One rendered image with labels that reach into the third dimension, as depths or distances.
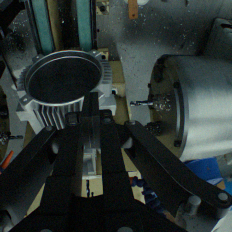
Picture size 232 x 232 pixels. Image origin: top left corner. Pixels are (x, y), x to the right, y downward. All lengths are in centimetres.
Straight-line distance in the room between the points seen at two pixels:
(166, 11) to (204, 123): 34
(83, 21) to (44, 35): 9
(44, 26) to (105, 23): 19
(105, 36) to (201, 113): 36
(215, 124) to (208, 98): 5
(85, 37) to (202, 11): 36
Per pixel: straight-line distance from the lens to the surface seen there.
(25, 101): 35
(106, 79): 36
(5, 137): 50
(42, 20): 42
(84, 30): 43
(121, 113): 54
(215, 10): 63
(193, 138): 35
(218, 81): 38
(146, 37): 59
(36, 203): 60
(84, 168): 46
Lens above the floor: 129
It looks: 36 degrees down
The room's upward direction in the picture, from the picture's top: 173 degrees clockwise
